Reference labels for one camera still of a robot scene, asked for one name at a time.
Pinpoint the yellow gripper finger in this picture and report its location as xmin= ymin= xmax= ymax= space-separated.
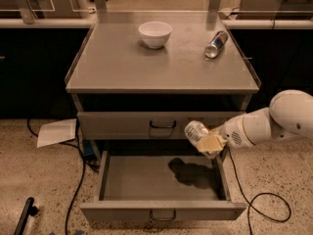
xmin=196 ymin=134 xmax=227 ymax=159

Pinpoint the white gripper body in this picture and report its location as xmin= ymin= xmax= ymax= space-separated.
xmin=220 ymin=116 xmax=253 ymax=149

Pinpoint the crushed 7up can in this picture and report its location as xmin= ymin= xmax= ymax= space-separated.
xmin=184 ymin=120 xmax=209 ymax=145

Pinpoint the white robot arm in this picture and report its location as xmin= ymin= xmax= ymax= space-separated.
xmin=196 ymin=90 xmax=313 ymax=159

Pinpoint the closed grey top drawer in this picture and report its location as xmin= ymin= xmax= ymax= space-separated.
xmin=77 ymin=112 xmax=243 ymax=140

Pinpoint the blue silver energy drink can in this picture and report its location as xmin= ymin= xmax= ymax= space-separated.
xmin=204 ymin=30 xmax=228 ymax=59

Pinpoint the open grey middle drawer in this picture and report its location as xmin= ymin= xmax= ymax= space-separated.
xmin=81 ymin=153 xmax=246 ymax=221

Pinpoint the grey metal drawer cabinet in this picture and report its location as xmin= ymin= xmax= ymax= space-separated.
xmin=67 ymin=11 xmax=259 ymax=156

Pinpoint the blue box under cabinet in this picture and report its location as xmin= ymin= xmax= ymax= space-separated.
xmin=82 ymin=140 xmax=95 ymax=157

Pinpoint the white ceramic bowl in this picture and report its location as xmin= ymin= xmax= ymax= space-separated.
xmin=139 ymin=22 xmax=172 ymax=49

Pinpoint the white paper sheet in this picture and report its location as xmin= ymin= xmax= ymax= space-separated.
xmin=37 ymin=118 xmax=76 ymax=148

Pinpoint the black power strip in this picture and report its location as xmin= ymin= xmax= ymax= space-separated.
xmin=14 ymin=197 xmax=39 ymax=235

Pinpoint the black cable on right floor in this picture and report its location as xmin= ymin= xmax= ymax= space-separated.
xmin=227 ymin=148 xmax=292 ymax=235

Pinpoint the black cable on floor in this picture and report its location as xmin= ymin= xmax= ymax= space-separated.
xmin=25 ymin=117 xmax=101 ymax=235
xmin=227 ymin=148 xmax=292 ymax=235

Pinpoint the black cable on left floor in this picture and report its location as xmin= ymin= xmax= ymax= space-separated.
xmin=25 ymin=117 xmax=101 ymax=235

